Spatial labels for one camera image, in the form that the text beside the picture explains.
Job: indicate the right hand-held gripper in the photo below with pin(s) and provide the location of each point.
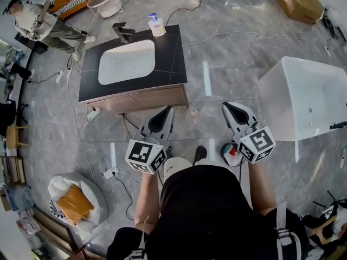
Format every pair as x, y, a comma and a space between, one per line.
257, 143

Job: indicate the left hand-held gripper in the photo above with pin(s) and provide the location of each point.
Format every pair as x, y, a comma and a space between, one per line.
146, 153

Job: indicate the white pump soap bottle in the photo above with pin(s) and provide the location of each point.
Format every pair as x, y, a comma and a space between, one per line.
156, 27

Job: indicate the person's left forearm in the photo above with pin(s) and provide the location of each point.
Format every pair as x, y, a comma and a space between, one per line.
146, 196

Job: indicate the person's right forearm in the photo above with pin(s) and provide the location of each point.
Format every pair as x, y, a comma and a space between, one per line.
261, 188

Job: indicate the grey marble floor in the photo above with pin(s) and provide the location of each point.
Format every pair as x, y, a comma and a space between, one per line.
230, 64

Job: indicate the black floor mat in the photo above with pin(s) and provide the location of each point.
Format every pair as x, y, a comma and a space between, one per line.
29, 43

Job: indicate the black bin with white bag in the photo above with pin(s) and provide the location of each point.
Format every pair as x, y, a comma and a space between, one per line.
226, 152

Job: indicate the person's beige shorts leg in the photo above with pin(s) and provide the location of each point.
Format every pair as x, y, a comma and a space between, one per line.
176, 168

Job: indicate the white power strip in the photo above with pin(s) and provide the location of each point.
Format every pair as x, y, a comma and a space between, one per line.
69, 72
59, 76
110, 172
342, 162
93, 114
327, 51

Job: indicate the person's black shoe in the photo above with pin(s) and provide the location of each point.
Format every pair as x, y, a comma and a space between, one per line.
200, 153

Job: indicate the white beanbag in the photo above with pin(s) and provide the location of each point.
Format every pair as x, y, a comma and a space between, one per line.
93, 199

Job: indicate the white bathtub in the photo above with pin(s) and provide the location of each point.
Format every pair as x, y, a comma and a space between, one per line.
311, 91

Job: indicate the black bathtub tap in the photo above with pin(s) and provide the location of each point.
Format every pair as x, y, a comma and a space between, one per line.
338, 125

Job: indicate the person's black shirt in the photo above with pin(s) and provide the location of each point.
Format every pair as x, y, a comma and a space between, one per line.
206, 213

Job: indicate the orange cushion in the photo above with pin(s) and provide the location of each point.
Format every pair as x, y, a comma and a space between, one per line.
74, 204

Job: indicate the white sink basin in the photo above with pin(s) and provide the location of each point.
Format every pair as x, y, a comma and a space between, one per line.
127, 62

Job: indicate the black top wooden vanity cabinet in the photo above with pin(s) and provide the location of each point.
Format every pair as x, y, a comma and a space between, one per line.
173, 64

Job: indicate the black faucet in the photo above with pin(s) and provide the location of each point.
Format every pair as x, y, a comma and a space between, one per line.
123, 32

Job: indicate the yellow wooden stool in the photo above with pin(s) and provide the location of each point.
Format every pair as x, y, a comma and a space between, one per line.
12, 137

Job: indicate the wooden shelf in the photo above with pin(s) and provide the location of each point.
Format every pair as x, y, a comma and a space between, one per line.
12, 169

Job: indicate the black chair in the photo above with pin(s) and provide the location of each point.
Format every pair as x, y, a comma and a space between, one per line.
6, 115

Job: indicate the large cardboard box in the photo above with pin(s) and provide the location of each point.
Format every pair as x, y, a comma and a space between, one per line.
301, 4

